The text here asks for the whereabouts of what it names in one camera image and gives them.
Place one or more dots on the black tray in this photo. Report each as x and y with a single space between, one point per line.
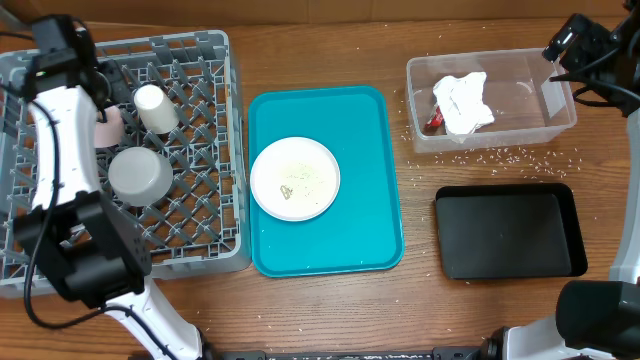
509 231

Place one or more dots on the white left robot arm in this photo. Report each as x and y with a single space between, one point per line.
74 234

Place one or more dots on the large white plate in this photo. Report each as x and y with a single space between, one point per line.
295 179

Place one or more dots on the white paper cup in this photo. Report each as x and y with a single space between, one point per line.
155 109

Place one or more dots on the teal plastic tray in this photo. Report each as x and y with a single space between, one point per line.
362 229

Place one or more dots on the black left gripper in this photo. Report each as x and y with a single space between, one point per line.
119 88

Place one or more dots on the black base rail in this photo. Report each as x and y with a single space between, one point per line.
438 353

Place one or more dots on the white napkin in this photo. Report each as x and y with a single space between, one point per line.
460 101

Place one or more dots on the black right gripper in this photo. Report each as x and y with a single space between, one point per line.
573 58

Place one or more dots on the red snack wrapper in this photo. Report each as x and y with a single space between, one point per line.
434 120

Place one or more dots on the clear plastic bin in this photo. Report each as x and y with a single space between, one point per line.
528 108

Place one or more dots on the small white plate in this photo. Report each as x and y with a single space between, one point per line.
109 128

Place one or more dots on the grey-green bowl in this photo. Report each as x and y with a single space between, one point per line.
139 176

